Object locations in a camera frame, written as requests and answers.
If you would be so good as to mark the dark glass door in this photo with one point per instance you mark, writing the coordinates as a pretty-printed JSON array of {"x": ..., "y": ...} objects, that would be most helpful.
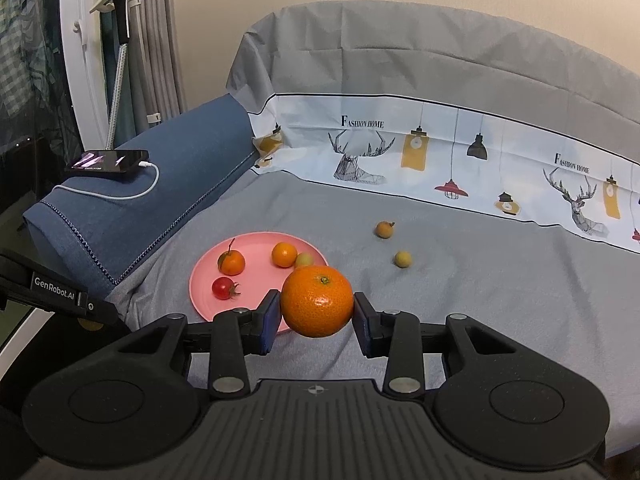
[{"x": 30, "y": 85}]

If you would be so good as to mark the pink round plate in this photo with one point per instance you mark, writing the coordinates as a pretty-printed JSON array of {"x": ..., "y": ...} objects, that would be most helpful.
[{"x": 260, "y": 282}]

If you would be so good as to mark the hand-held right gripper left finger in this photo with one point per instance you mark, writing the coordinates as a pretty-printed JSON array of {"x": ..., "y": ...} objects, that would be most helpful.
[{"x": 271, "y": 320}]

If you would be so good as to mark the small orange mandarin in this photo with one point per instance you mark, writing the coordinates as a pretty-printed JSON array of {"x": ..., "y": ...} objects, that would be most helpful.
[
  {"x": 317, "y": 301},
  {"x": 231, "y": 263},
  {"x": 284, "y": 254}
]

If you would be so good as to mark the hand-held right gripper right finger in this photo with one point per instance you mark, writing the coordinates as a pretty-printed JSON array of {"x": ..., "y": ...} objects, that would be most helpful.
[{"x": 362, "y": 325}]

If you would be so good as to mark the black smartphone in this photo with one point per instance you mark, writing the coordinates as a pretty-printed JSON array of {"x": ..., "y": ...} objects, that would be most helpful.
[{"x": 107, "y": 161}]

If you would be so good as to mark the tan longan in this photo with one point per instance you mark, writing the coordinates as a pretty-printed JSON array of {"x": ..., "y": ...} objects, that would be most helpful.
[
  {"x": 304, "y": 259},
  {"x": 402, "y": 259}
]

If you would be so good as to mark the red cherry tomato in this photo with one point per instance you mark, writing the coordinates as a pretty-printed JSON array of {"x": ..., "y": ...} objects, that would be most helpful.
[{"x": 222, "y": 288}]

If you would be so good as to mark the white door frame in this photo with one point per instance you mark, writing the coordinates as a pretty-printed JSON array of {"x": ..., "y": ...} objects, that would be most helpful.
[{"x": 87, "y": 85}]

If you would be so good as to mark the grey curtain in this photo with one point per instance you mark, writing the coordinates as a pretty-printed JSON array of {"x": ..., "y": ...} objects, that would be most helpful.
[{"x": 160, "y": 60}]

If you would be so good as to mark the blue folded blanket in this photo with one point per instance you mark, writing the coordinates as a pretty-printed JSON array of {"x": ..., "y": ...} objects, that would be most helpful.
[{"x": 190, "y": 160}]

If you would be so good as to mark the longan with stem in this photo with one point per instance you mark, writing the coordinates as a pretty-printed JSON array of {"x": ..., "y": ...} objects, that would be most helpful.
[{"x": 385, "y": 230}]

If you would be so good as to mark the grey printed sofa cover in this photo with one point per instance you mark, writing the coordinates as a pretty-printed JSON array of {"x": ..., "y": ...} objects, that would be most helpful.
[{"x": 425, "y": 60}]

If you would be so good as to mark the white curtain clip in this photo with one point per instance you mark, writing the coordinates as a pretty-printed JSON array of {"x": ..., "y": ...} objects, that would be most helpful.
[{"x": 152, "y": 117}]

